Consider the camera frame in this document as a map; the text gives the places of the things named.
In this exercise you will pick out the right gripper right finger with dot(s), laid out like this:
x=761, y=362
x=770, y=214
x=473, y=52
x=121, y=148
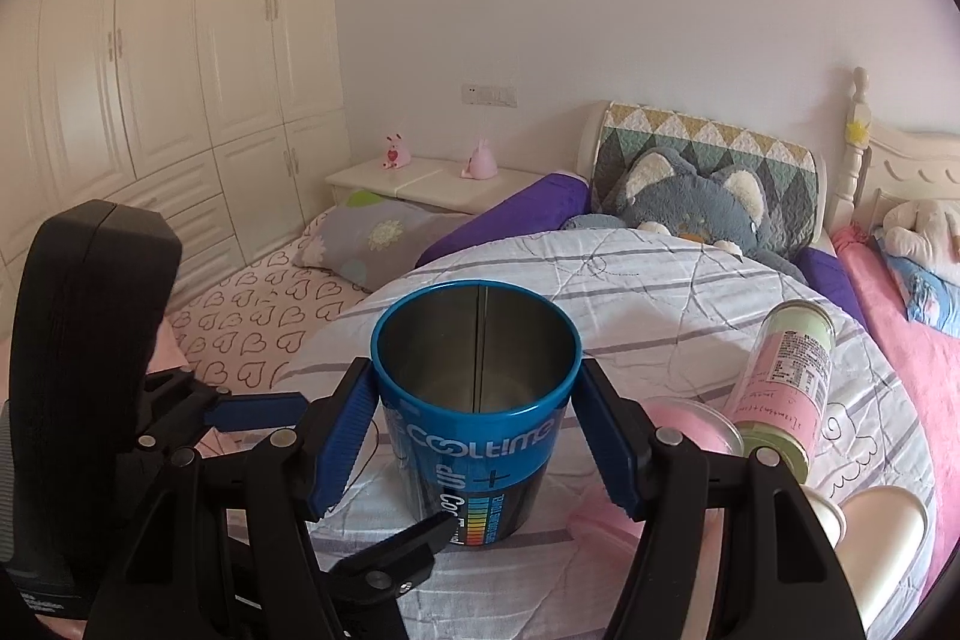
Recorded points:
x=778, y=577

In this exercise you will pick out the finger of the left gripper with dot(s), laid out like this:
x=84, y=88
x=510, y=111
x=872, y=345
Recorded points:
x=256, y=412
x=393, y=567

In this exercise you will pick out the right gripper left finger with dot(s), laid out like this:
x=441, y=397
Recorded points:
x=292, y=477

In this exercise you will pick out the blue black metal cup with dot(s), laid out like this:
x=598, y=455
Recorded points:
x=475, y=378

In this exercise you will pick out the white paper cup left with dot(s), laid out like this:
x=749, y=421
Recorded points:
x=828, y=514

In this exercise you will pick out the white paper cup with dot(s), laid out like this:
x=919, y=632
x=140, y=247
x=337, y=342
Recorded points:
x=828, y=514
x=885, y=527

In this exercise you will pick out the small pink cup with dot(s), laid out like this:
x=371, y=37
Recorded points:
x=707, y=428

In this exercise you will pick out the white paper cup right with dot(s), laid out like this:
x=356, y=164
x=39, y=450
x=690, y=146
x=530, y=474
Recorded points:
x=885, y=527

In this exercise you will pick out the heart pattern bed sheet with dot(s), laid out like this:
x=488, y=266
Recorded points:
x=244, y=331

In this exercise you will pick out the pink green cylindrical can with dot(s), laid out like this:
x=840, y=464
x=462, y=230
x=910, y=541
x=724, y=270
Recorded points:
x=779, y=400

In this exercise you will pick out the grey flower pillow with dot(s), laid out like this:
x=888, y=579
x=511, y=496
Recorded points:
x=370, y=240

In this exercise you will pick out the pink fluffy blanket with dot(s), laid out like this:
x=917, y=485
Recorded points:
x=927, y=363

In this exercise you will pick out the white bedside table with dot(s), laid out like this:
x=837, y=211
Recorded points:
x=432, y=182

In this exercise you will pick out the pink rabbit figurine heart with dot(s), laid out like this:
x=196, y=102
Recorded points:
x=398, y=154

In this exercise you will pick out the blue cartoon pillow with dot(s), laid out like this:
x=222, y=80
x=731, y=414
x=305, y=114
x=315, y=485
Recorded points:
x=927, y=298

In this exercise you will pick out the pink rabbit figurine plain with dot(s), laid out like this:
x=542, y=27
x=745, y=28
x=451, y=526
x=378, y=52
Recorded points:
x=481, y=166

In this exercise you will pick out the grey bear plush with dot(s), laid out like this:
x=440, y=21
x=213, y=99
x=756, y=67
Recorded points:
x=664, y=194

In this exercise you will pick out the purple bolster pillow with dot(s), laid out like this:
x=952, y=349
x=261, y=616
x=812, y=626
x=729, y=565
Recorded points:
x=560, y=201

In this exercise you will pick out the white pink plush toy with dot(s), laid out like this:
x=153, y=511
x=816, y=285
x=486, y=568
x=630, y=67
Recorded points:
x=921, y=238

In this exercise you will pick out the quilted diamond pattern headboard cover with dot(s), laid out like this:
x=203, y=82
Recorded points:
x=793, y=178

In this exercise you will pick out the cream white wardrobe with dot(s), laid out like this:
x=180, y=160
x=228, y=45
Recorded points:
x=224, y=116

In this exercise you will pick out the cream wooden bed headboard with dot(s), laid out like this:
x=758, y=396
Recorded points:
x=896, y=166

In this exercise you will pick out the yellow star sticker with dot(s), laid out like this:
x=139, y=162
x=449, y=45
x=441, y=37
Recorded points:
x=857, y=133

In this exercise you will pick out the white wall socket panel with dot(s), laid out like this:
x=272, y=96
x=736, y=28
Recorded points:
x=489, y=96

